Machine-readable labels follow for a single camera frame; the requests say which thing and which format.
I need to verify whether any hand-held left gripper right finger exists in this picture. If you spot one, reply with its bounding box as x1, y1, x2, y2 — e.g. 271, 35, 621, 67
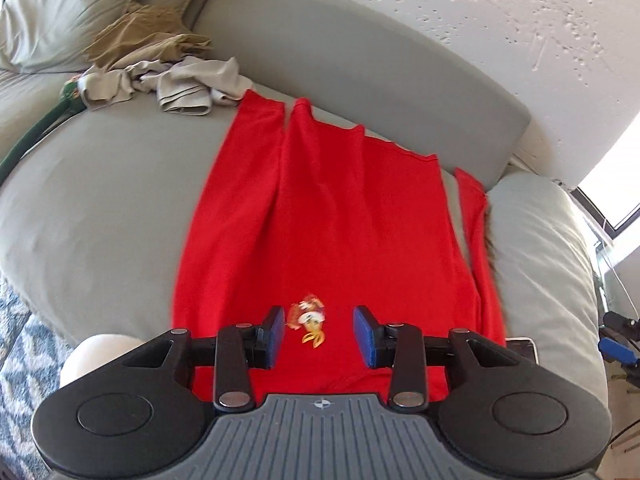
353, 306, 518, 409

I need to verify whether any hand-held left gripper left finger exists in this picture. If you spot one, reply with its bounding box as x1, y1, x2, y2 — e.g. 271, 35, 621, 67
122, 306, 286, 409

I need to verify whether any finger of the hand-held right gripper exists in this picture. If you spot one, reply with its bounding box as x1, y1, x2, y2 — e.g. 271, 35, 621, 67
602, 311, 640, 335
598, 337, 640, 367

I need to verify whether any red t-shirt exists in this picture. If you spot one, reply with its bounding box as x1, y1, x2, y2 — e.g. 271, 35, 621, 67
170, 89, 508, 403

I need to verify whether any light grey pillow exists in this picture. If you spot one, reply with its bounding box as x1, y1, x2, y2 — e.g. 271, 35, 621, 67
487, 170, 609, 396

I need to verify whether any smartphone with photo screen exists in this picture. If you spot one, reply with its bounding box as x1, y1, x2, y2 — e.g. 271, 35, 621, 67
505, 337, 539, 362

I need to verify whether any window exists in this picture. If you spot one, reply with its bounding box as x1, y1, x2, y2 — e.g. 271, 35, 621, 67
575, 125, 640, 228

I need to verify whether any blue patterned rug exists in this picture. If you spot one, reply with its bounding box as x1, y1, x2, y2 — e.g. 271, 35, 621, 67
0, 275, 76, 463

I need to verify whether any beige crumpled garment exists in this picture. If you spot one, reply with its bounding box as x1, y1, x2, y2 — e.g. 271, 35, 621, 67
77, 55, 253, 116

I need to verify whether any tan crumpled garment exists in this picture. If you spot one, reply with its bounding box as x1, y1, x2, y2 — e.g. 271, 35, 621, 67
85, 2, 213, 68

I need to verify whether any green fabric strap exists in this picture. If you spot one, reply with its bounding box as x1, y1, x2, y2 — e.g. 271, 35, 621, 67
0, 77, 83, 176

